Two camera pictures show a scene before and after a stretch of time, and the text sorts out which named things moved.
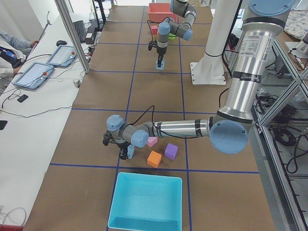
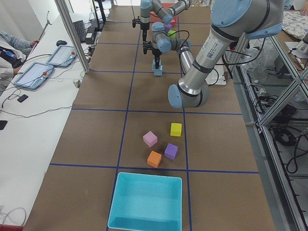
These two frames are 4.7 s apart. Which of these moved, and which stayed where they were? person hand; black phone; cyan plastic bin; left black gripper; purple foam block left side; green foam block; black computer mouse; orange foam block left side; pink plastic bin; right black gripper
Moved: right black gripper; left black gripper
Stayed: black phone; black computer mouse; pink plastic bin; green foam block; orange foam block left side; purple foam block left side; person hand; cyan plastic bin
